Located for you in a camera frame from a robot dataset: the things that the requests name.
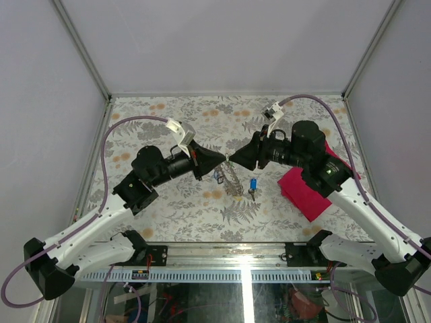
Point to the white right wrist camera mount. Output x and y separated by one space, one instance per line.
273 113

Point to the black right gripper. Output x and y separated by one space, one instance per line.
256 149

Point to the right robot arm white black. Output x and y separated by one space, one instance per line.
397 258

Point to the red folded cloth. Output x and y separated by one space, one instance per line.
310 203

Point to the aluminium front rail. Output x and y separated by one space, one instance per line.
228 255

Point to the blue key tag with key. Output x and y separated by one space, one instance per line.
252 188

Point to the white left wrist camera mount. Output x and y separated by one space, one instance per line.
183 134

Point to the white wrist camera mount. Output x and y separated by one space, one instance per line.
273 113
183 134

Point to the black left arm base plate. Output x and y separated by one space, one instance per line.
156 256

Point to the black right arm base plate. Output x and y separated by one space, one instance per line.
298 254

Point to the large keyring with many rings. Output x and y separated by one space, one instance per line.
226 176

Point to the white slotted cable duct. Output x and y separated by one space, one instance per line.
163 275

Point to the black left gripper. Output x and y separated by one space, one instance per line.
203 160

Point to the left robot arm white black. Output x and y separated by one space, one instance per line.
58 262

